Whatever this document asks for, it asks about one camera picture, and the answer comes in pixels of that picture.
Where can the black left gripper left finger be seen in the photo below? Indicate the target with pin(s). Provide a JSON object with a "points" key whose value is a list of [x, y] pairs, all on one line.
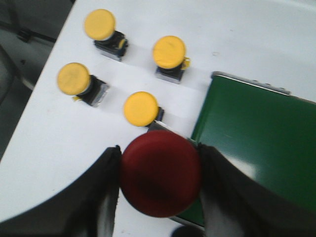
{"points": [[86, 208]]}

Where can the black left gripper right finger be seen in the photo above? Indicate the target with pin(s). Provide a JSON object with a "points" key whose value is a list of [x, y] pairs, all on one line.
{"points": [[236, 206]]}

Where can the red mushroom push button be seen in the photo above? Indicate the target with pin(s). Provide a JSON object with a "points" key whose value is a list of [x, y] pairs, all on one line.
{"points": [[160, 173]]}

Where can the green conveyor belt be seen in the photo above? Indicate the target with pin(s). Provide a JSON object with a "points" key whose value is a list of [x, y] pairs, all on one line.
{"points": [[269, 137]]}

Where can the yellow mushroom push button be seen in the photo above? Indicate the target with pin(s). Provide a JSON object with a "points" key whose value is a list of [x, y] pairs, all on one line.
{"points": [[74, 79], [141, 109], [169, 55], [100, 26]]}

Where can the aluminium conveyor side rail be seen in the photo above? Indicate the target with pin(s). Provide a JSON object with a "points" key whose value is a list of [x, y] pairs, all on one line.
{"points": [[255, 83]]}

